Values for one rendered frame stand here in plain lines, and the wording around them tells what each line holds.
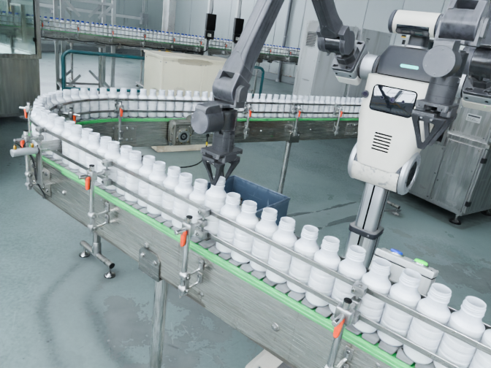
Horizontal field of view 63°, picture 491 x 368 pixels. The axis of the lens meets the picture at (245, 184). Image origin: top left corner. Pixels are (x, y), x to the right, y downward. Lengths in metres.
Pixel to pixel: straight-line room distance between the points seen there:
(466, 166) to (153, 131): 3.14
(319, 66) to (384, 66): 5.50
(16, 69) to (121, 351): 4.58
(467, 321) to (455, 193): 3.79
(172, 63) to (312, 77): 2.75
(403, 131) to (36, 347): 1.94
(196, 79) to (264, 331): 4.37
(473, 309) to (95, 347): 1.84
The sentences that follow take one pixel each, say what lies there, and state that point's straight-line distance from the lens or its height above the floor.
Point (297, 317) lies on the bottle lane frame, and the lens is 1.00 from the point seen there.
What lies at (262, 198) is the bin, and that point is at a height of 0.90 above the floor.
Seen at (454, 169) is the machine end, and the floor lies 0.56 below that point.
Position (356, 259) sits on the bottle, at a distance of 0.91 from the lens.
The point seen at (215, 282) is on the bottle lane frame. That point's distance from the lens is 1.13.
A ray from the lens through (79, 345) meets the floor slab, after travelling 2.32.
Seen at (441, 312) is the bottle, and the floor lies 1.13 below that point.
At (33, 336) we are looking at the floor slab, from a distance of 2.42.
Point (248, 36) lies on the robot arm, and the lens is 1.05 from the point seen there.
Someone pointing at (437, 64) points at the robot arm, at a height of 1.56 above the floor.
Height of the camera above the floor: 1.57
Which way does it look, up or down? 21 degrees down
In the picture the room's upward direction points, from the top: 8 degrees clockwise
